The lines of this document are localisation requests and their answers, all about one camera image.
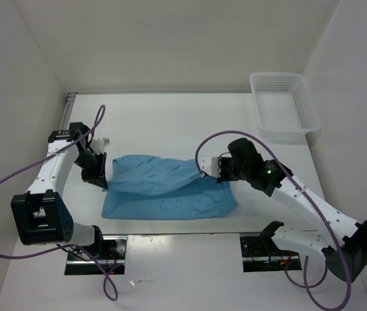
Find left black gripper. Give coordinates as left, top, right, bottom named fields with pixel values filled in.
left=73, top=150, right=108, bottom=189

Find light blue shorts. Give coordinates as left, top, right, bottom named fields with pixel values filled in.
left=101, top=155, right=238, bottom=220

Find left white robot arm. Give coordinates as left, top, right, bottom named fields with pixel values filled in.
left=11, top=122, right=110, bottom=259

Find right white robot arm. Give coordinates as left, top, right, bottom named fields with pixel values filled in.
left=211, top=138, right=367, bottom=282

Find white plastic basket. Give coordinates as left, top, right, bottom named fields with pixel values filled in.
left=250, top=72, right=321, bottom=141

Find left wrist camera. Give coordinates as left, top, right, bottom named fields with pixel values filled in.
left=90, top=137, right=110, bottom=154

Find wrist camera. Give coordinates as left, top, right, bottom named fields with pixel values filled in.
left=90, top=137, right=110, bottom=154
left=198, top=156, right=220, bottom=178

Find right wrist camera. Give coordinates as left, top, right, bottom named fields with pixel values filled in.
left=198, top=156, right=220, bottom=178

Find aluminium table edge rail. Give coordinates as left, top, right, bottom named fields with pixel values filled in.
left=40, top=92, right=77, bottom=195

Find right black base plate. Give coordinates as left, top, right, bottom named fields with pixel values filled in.
left=239, top=233, right=302, bottom=273

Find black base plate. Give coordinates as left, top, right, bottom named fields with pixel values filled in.
left=64, top=235, right=127, bottom=276
left=239, top=233, right=302, bottom=273

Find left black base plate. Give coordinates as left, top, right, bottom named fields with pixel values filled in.
left=64, top=235, right=127, bottom=276

